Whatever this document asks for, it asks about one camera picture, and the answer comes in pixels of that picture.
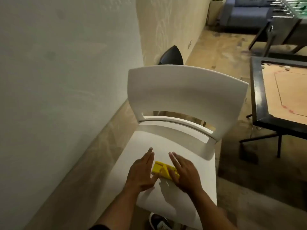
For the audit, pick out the person's left forearm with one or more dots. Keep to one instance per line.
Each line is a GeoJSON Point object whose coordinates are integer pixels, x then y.
{"type": "Point", "coordinates": [117, 208]}

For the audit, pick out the white plastic chair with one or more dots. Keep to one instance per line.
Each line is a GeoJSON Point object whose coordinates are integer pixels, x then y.
{"type": "Point", "coordinates": [187, 93]}

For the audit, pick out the wooden carrom board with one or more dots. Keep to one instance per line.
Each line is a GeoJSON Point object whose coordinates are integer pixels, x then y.
{"type": "Point", "coordinates": [287, 98]}

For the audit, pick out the white carrom striker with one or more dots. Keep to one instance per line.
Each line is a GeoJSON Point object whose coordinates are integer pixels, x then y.
{"type": "Point", "coordinates": [287, 67]}

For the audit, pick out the person's right forearm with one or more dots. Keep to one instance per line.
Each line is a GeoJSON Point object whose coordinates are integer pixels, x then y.
{"type": "Point", "coordinates": [211, 213]}

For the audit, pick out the black shirt sleeve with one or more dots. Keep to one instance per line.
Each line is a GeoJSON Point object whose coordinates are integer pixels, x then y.
{"type": "Point", "coordinates": [99, 228]}

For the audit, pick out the black and white shoe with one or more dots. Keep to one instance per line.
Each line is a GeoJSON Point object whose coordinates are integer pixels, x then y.
{"type": "Point", "coordinates": [159, 222]}

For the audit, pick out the foosball table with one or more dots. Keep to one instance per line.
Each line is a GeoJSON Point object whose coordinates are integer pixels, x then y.
{"type": "Point", "coordinates": [285, 26]}

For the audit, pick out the person's right hand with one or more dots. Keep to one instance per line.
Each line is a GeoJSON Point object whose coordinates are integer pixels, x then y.
{"type": "Point", "coordinates": [185, 174]}

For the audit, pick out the beige planter with plant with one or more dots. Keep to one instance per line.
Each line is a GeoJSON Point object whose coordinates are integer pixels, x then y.
{"type": "Point", "coordinates": [214, 11]}

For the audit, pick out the yellow whiteboard eraser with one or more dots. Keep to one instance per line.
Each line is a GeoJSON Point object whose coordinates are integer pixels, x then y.
{"type": "Point", "coordinates": [160, 168]}

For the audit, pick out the person's left hand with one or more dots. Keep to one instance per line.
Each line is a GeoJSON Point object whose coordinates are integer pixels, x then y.
{"type": "Point", "coordinates": [140, 172]}

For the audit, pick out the white glossy whiteboard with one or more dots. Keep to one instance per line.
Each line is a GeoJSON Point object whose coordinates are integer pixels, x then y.
{"type": "Point", "coordinates": [60, 93]}

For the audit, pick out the black chair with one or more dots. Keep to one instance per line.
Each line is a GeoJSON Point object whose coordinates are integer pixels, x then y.
{"type": "Point", "coordinates": [171, 56]}

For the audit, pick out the blue sofa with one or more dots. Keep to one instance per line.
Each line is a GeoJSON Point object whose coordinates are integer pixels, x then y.
{"type": "Point", "coordinates": [247, 14]}

